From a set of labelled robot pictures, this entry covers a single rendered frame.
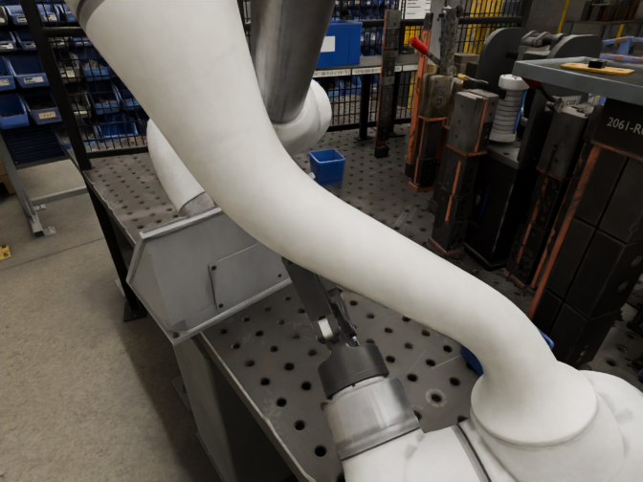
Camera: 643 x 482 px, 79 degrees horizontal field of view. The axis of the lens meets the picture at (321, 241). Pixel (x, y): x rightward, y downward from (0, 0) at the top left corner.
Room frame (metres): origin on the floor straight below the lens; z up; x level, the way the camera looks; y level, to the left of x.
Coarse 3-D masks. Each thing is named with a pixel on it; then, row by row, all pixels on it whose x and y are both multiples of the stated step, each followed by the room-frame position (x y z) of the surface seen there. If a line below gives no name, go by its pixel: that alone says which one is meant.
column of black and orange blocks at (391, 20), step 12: (396, 12) 1.46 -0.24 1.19; (396, 24) 1.46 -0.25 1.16; (384, 36) 1.47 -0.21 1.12; (396, 36) 1.46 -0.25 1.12; (384, 48) 1.47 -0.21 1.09; (384, 60) 1.46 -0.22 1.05; (384, 72) 1.45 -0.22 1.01; (384, 84) 1.45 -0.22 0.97; (384, 96) 1.45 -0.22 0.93; (384, 108) 1.45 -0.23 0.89; (384, 120) 1.45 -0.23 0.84; (384, 132) 1.46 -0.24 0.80; (384, 144) 1.48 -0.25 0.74; (384, 156) 1.45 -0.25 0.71
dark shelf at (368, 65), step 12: (360, 60) 1.59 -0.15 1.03; (372, 60) 1.59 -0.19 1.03; (396, 60) 1.59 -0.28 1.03; (408, 60) 1.59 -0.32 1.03; (324, 72) 1.41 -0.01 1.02; (336, 72) 1.43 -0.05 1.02; (348, 72) 1.44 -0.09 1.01; (360, 72) 1.46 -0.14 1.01; (372, 72) 1.47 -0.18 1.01; (396, 72) 1.51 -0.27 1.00; (408, 72) 1.53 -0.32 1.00
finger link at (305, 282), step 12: (288, 264) 0.33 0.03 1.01; (300, 276) 0.32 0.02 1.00; (312, 276) 0.32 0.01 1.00; (300, 288) 0.31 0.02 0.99; (312, 288) 0.31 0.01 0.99; (300, 300) 0.30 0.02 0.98; (312, 300) 0.30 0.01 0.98; (324, 300) 0.30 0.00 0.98; (312, 312) 0.30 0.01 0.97; (324, 312) 0.30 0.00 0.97; (312, 324) 0.29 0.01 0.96; (336, 324) 0.29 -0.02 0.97; (336, 336) 0.28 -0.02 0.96
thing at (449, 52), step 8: (448, 8) 1.17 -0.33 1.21; (456, 8) 1.19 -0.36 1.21; (440, 16) 1.17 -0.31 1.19; (448, 16) 1.17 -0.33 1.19; (456, 16) 1.19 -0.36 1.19; (448, 24) 1.17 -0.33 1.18; (448, 32) 1.17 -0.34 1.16; (440, 40) 1.20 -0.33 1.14; (448, 40) 1.17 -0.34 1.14; (440, 48) 1.20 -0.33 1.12; (448, 48) 1.17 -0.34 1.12; (440, 56) 1.20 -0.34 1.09; (448, 56) 1.17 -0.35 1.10; (448, 64) 1.17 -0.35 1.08; (440, 72) 1.20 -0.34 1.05
